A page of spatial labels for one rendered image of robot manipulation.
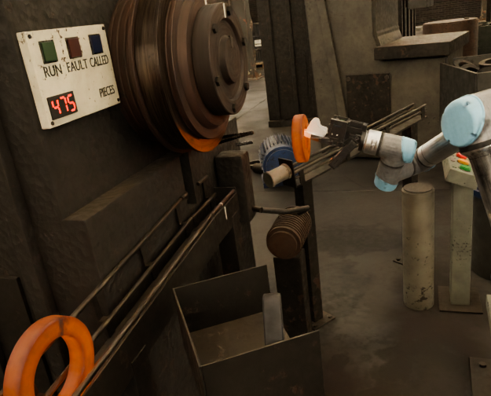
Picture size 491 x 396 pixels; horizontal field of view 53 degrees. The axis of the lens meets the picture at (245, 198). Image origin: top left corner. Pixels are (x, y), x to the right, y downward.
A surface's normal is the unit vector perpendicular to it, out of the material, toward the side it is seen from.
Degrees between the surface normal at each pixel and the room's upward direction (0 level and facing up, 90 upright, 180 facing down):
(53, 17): 90
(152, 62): 82
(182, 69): 89
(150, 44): 73
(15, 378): 57
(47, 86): 90
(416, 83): 90
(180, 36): 66
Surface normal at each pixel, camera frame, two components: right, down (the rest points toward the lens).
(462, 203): -0.30, 0.36
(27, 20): 0.95, 0.00
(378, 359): -0.13, -0.93
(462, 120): -0.91, 0.17
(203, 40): -0.33, -0.05
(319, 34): -0.52, 0.36
